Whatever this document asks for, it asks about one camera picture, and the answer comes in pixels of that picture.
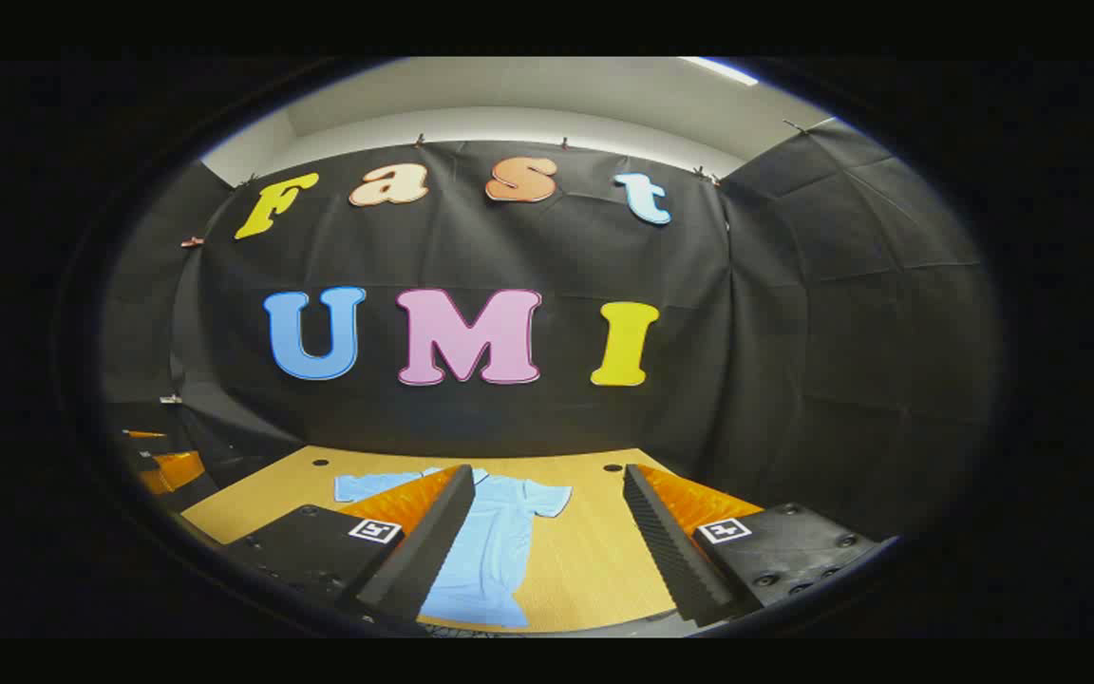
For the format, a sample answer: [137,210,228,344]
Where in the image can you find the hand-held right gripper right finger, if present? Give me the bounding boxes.
[623,463,892,628]

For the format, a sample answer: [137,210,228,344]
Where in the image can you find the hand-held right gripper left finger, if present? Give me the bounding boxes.
[219,464,478,628]

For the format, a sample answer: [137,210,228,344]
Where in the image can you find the light blue T-shirt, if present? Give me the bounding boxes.
[333,465,574,630]

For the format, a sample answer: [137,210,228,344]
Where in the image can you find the black backdrop cloth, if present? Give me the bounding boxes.
[101,119,999,544]

